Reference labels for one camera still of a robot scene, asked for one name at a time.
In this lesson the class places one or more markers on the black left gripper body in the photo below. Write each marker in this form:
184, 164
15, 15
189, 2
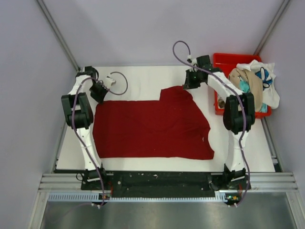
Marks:
97, 91

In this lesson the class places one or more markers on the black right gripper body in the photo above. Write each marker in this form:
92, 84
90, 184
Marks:
193, 75

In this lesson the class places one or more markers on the dark red t-shirt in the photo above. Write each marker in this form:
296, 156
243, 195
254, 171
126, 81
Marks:
172, 126

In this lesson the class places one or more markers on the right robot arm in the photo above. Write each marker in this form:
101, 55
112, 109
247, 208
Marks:
238, 117

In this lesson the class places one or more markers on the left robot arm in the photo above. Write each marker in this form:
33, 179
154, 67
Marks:
79, 116

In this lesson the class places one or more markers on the red plastic bin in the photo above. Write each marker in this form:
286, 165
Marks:
226, 62

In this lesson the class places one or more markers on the light blue t-shirt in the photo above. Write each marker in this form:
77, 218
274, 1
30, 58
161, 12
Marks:
244, 86

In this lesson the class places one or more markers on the beige t-shirt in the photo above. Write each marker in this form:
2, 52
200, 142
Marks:
255, 83

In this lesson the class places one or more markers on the white t-shirt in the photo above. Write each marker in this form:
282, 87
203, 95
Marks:
265, 71

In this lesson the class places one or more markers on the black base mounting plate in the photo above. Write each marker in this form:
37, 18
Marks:
152, 184

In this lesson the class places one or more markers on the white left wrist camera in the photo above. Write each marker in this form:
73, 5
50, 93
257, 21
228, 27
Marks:
109, 82

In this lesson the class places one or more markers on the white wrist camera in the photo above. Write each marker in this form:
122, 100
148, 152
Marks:
191, 60
109, 82

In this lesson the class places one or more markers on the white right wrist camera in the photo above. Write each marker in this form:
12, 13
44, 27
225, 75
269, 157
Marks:
191, 60

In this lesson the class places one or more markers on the aluminium frame rail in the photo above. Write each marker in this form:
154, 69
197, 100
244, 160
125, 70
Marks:
260, 182

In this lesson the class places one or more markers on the grey slotted cable duct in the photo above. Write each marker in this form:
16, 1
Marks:
95, 197

